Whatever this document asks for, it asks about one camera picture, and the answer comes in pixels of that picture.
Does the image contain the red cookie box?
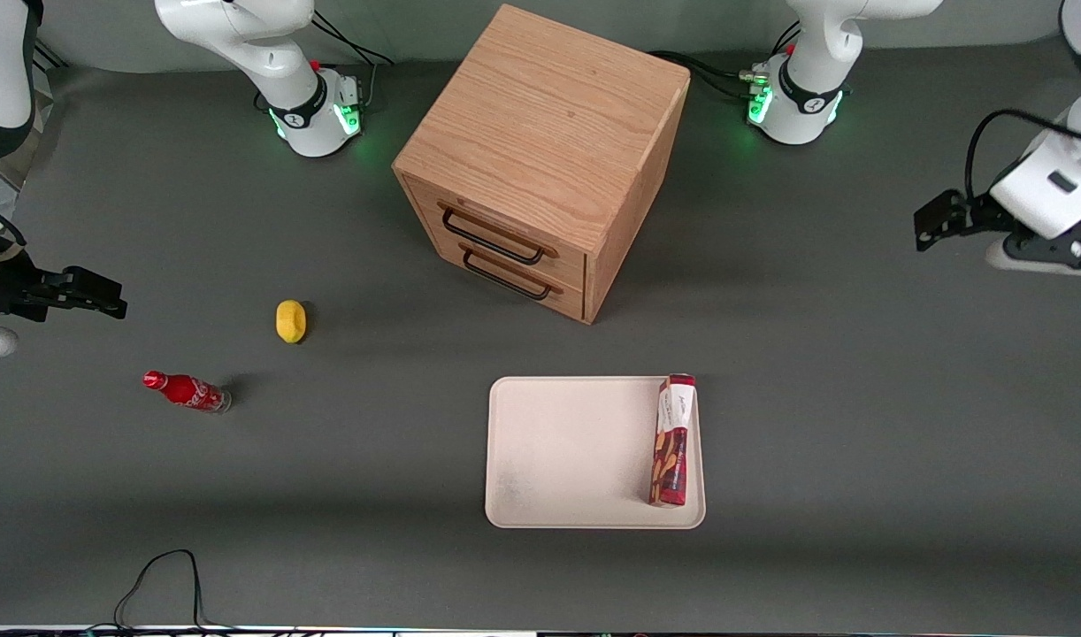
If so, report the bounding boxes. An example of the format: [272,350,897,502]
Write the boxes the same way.
[648,373,697,508]

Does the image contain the white plastic tray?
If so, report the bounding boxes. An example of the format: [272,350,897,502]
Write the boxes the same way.
[485,376,708,530]

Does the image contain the red cola bottle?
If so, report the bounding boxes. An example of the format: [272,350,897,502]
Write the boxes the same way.
[142,370,233,415]

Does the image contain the yellow lemon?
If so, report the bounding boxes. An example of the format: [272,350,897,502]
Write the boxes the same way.
[275,299,308,344]

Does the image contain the wooden drawer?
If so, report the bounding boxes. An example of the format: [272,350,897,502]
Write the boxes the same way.
[404,177,588,282]
[433,232,587,322]

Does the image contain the wooden drawer cabinet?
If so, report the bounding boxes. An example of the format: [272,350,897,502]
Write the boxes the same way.
[392,4,692,326]

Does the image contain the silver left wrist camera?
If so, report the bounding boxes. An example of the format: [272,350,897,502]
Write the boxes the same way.
[985,232,1081,279]

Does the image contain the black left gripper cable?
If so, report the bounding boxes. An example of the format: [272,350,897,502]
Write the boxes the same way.
[963,108,1081,209]

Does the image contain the black left arm base cable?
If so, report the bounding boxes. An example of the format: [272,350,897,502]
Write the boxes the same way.
[651,22,802,100]

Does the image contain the black arm base cable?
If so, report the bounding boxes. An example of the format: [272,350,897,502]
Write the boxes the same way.
[310,9,395,68]
[651,22,802,100]

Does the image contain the black cable loop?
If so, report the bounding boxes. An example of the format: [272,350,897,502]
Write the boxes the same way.
[111,549,241,634]

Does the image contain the black right arm base cable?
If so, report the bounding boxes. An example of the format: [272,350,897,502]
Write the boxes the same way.
[310,9,395,68]

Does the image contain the black metal drawer handle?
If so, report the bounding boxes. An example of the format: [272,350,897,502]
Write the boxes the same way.
[459,243,564,302]
[438,202,560,266]

